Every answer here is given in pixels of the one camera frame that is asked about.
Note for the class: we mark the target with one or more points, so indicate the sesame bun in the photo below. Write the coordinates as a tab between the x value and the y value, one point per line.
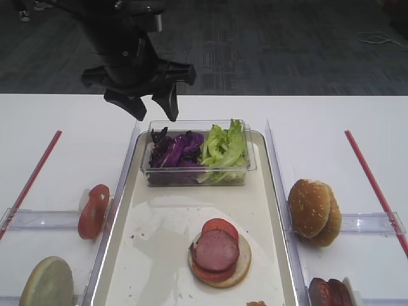
332	227
309	205

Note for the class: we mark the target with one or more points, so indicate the left standing meat slice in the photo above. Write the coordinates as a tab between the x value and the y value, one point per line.
319	292

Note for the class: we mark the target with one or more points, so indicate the upper tomato slice on bun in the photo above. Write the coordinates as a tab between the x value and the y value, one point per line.
221	224

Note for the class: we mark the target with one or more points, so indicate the standing cut bun half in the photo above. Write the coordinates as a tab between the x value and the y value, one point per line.
50	283

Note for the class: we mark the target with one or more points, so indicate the right red tape strip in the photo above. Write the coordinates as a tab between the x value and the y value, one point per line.
377	190

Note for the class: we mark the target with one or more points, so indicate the standing meat slice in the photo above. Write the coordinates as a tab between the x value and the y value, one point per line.
319	292
339	294

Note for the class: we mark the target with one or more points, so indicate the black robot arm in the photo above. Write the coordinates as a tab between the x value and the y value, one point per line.
82	10

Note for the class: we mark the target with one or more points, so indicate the food piece at tray edge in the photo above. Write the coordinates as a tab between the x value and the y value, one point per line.
256	303

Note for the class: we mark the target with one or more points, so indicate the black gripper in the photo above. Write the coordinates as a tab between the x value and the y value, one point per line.
130	65

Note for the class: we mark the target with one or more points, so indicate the right clear cross rail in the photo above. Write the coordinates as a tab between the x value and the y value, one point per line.
383	223

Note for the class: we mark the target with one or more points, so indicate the ham slice on bun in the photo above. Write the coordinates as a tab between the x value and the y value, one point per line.
215	251

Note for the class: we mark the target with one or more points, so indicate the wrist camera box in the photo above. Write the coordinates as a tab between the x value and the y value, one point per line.
149	21

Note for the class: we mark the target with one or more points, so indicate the white tomato stand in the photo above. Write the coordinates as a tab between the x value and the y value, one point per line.
83	199

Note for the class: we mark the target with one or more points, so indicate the clear cross rail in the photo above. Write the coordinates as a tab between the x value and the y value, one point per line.
383	223
27	219

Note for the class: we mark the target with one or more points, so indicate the rear sesame bun top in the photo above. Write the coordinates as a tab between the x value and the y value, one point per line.
332	227

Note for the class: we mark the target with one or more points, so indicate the left clear cross rail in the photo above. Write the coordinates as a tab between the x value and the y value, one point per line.
27	219

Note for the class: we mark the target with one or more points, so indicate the left red tape strip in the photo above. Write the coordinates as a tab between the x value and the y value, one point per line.
21	197

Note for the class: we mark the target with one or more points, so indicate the red tape strip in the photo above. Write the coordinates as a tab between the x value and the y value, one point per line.
21	197
377	190

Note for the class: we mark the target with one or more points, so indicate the white shoe on floor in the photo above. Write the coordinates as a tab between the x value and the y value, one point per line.
24	16

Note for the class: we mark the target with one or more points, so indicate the right standing meat slice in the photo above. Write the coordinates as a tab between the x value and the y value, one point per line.
339	294

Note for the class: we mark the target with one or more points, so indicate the white rectangular serving tray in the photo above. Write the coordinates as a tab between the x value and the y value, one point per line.
146	263

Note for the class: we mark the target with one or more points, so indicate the left clear acrylic divider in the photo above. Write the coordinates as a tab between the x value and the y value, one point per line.
114	204

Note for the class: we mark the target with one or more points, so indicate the right clear acrylic divider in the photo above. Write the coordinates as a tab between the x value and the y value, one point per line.
300	288

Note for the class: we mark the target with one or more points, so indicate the clear plastic salad container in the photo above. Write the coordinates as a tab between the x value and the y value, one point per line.
197	126

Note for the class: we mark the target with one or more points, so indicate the lower tomato slice on bun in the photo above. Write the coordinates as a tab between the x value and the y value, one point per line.
211	276

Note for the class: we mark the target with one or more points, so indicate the green lettuce leaves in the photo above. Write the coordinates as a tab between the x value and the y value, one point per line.
224	151

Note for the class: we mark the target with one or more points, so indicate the purple cabbage leaves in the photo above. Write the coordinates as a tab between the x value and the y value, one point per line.
181	151

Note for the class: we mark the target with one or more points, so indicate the clear acrylic divider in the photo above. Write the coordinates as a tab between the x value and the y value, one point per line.
114	204
300	288

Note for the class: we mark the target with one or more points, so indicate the bottom bun on tray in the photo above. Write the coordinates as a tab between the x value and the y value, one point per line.
243	264

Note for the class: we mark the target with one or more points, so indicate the rear standing tomato slice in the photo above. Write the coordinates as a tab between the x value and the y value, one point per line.
100	195

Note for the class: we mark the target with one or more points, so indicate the front sesame bun top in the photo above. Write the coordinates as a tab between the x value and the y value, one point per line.
309	205

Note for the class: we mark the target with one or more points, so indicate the white meat stand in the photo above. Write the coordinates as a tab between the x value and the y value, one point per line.
356	298

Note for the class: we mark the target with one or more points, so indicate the tomato slice on bun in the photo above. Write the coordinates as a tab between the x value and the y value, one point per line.
211	276
221	224

